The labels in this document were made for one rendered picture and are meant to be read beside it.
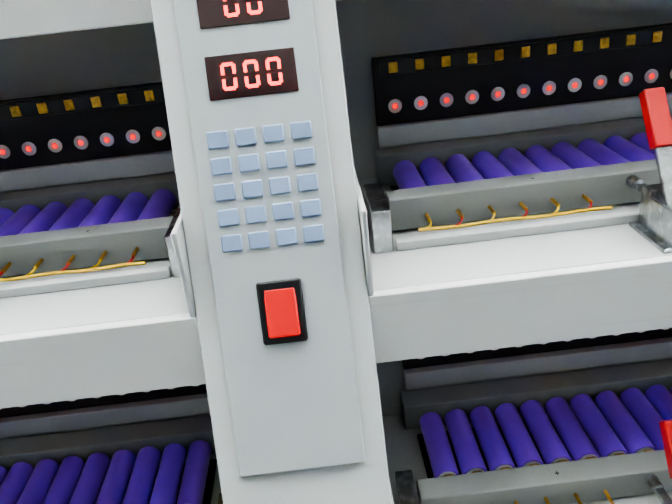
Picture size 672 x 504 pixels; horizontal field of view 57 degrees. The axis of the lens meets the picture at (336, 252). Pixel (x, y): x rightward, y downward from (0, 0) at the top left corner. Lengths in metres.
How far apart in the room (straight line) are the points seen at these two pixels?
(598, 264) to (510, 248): 0.05
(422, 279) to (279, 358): 0.09
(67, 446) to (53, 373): 0.19
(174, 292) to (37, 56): 0.28
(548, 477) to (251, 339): 0.24
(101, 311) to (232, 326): 0.08
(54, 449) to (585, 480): 0.40
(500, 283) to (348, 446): 0.12
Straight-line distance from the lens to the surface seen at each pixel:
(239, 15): 0.34
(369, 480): 0.37
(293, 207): 0.33
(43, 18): 0.38
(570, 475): 0.47
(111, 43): 0.57
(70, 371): 0.38
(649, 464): 0.49
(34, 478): 0.56
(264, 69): 0.33
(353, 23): 0.55
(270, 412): 0.35
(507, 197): 0.41
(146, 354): 0.36
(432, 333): 0.35
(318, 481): 0.37
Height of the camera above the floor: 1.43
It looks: 6 degrees down
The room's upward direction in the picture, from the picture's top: 7 degrees counter-clockwise
